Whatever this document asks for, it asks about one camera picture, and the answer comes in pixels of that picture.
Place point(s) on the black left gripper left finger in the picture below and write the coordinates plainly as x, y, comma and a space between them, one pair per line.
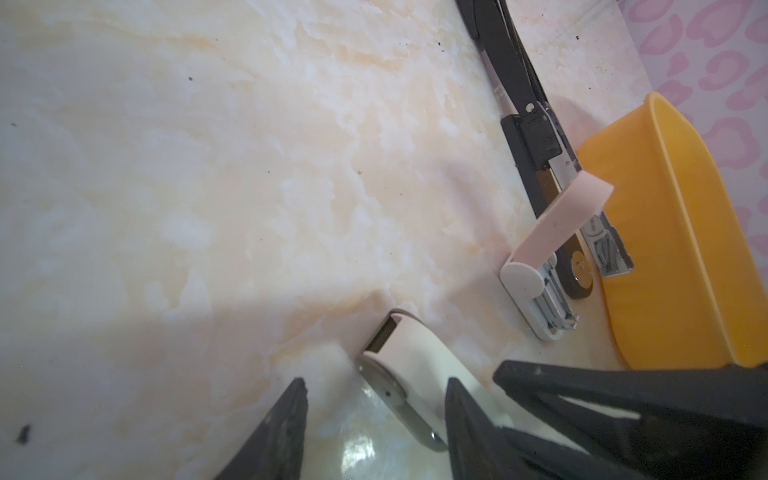
275, 449

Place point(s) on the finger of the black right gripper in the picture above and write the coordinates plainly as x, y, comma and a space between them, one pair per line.
668, 424

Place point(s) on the yellow plastic tray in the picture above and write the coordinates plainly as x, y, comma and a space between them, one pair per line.
694, 298

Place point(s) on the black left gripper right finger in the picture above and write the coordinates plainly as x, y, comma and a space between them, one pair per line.
477, 449

